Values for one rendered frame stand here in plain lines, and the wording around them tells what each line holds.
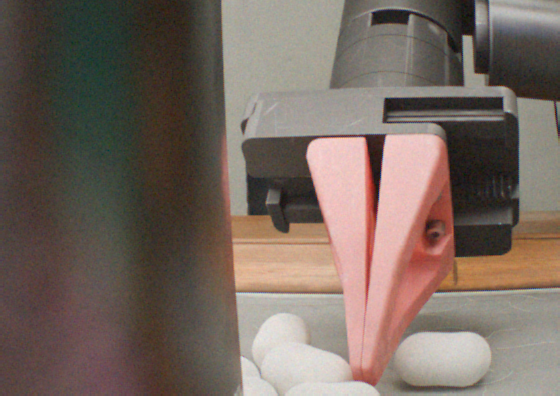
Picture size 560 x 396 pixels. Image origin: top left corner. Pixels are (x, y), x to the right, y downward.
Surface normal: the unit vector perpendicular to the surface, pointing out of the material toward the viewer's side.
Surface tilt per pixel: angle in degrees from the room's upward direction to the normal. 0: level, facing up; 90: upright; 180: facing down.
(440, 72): 59
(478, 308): 0
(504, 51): 110
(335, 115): 41
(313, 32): 90
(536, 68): 122
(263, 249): 45
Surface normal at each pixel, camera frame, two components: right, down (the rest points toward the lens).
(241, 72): -0.33, 0.12
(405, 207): -0.26, -0.36
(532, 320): -0.05, -0.99
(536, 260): -0.22, -0.62
